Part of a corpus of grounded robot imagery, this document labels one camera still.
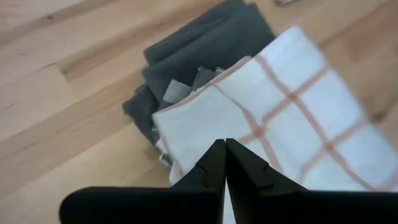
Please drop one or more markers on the grey checked towel white lines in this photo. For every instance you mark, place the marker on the grey checked towel white lines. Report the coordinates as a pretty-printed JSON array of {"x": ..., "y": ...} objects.
[{"x": 175, "y": 92}]

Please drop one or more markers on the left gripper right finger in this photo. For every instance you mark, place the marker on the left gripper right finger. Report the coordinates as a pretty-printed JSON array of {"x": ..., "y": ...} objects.
[{"x": 311, "y": 208}]

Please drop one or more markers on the blue-grey waffle towel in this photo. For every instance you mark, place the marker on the blue-grey waffle towel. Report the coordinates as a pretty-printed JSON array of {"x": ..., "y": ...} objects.
[{"x": 211, "y": 37}]

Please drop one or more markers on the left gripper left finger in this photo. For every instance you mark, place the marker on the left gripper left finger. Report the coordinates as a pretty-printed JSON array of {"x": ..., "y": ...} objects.
[{"x": 155, "y": 205}]

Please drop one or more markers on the white towel orange stripes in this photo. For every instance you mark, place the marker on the white towel orange stripes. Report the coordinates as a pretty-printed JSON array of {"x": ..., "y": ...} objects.
[{"x": 295, "y": 109}]

